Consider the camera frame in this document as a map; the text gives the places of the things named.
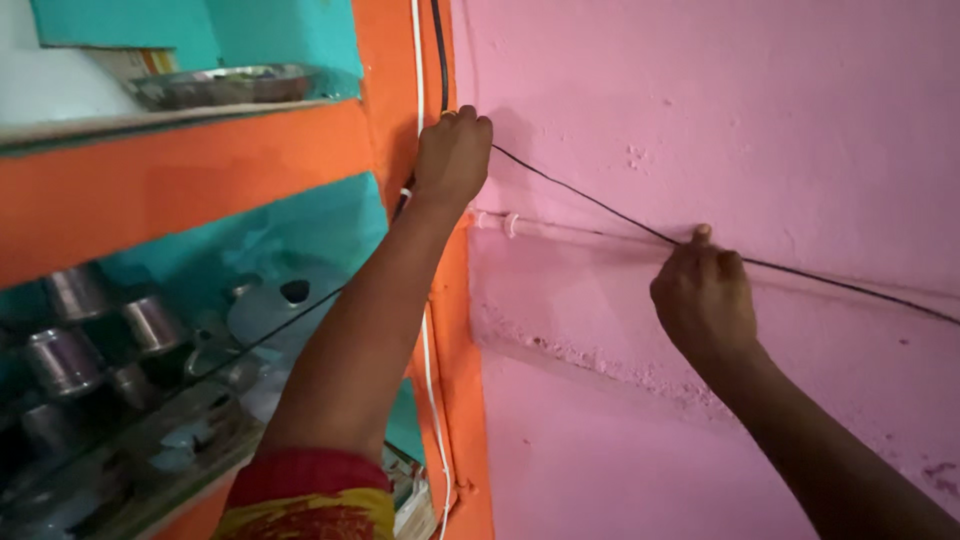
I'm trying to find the group of steel tumblers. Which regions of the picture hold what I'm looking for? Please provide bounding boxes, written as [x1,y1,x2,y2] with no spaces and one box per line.
[18,264,189,455]

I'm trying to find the orange and teal shelf unit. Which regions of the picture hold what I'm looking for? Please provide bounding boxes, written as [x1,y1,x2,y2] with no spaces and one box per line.
[0,0,496,540]

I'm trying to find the pink wall conduit pipe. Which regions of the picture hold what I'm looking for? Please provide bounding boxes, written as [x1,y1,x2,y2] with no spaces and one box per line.
[468,208,960,322]

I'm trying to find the steel plate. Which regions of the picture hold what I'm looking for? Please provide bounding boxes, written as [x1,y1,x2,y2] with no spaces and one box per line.
[126,63,325,113]

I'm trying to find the thick black cable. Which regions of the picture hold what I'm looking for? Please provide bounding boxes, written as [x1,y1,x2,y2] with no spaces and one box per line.
[391,0,450,223]

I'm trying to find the thin black wire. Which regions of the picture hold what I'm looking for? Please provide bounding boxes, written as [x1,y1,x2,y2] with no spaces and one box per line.
[176,142,960,391]

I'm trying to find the white cable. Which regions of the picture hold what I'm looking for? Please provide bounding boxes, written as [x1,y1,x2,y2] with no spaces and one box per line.
[401,0,456,540]

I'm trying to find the red and yellow sleeve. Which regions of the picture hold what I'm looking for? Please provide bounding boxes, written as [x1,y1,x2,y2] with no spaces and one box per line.
[212,447,397,540]

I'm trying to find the person's left hand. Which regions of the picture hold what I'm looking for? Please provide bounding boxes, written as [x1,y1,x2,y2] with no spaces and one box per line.
[411,105,495,213]

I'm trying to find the person's right hand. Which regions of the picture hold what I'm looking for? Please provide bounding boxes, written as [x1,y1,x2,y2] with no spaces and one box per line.
[649,223,760,360]

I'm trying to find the stack of papers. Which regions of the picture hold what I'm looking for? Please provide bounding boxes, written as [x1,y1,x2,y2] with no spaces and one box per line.
[382,442,441,540]

